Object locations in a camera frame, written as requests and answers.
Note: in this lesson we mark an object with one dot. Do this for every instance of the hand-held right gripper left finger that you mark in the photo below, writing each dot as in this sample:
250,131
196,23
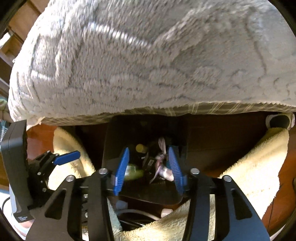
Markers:
121,171

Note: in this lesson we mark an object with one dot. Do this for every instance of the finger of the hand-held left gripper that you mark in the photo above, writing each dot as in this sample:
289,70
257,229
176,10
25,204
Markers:
67,157

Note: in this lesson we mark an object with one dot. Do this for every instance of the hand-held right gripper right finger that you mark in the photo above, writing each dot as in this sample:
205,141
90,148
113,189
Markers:
174,171

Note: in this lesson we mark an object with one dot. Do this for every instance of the clear pouch with ribbon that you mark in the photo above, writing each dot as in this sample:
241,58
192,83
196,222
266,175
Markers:
165,172

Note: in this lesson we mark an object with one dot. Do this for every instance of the pale yellow bottle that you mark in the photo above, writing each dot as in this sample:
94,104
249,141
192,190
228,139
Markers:
133,172

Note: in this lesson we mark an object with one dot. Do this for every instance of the dark box with pale label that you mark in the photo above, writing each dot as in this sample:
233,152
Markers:
148,162

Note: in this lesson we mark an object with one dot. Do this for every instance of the black trash bin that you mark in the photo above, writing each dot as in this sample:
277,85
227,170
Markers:
120,129

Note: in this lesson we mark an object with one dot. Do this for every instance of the dark yellow round lid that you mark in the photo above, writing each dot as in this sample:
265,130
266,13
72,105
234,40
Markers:
140,147

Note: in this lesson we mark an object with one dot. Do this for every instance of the plaid bed sheet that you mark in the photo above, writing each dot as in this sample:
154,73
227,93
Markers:
208,109

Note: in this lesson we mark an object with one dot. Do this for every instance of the grey white slipper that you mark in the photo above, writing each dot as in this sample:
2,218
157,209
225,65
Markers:
277,120

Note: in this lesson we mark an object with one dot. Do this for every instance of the grey fleece blanket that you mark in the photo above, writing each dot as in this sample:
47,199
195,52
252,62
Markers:
150,58

